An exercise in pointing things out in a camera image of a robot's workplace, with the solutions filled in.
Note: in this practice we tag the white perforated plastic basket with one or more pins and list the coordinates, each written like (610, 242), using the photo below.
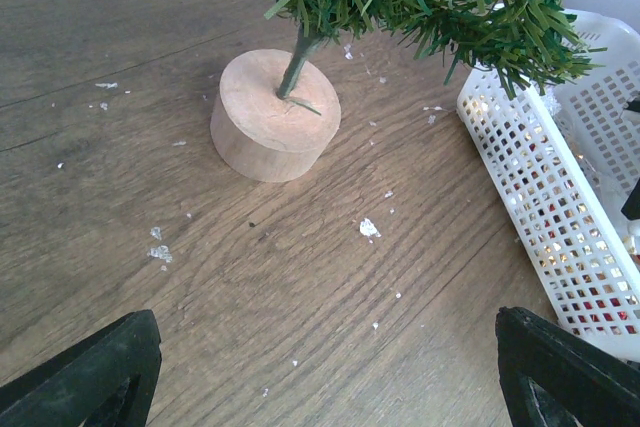
(565, 161)

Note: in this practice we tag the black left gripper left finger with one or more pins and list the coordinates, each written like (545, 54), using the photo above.
(107, 379)

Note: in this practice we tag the small green christmas tree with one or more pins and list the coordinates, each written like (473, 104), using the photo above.
(528, 43)

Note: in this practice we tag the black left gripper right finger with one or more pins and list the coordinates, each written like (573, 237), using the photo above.
(550, 377)

